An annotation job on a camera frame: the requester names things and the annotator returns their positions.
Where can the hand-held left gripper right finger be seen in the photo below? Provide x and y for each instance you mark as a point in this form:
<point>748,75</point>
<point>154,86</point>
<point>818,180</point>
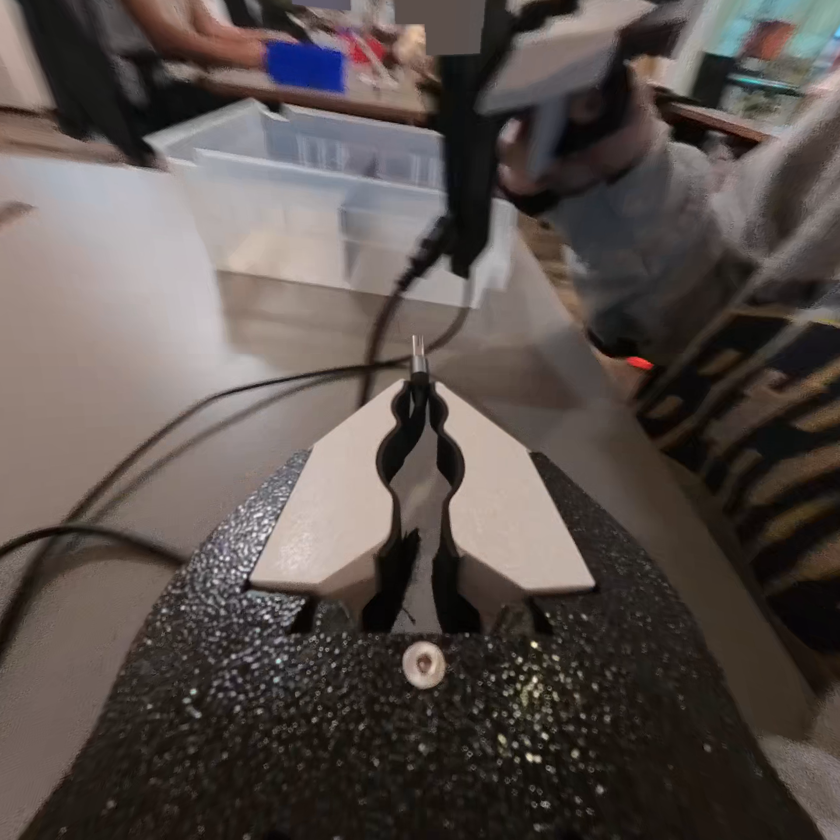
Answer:
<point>518,518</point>

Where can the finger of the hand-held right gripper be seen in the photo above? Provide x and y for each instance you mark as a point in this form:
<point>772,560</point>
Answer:
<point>558,62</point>
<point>546,138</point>

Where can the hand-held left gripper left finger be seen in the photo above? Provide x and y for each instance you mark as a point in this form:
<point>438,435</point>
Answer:
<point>321,518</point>

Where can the black usb hub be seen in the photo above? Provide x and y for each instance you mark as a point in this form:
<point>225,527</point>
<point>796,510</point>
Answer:
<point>463,164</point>

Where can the clear plastic bin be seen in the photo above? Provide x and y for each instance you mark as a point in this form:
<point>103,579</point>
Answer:
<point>275,197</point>

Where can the person's right forearm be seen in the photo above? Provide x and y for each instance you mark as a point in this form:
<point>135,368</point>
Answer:
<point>656,243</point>

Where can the person's right hand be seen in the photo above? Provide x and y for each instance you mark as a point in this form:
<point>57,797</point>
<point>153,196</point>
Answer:
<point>640,131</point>

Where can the wooden work desk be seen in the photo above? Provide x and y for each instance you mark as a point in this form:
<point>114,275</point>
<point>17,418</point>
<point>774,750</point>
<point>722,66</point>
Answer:
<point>328,102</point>

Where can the blue parts bin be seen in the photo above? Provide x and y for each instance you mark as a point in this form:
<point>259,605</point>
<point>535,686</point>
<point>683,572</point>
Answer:
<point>305,65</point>

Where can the black office chair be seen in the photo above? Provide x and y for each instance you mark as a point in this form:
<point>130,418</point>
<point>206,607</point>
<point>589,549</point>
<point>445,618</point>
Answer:
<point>85,79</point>

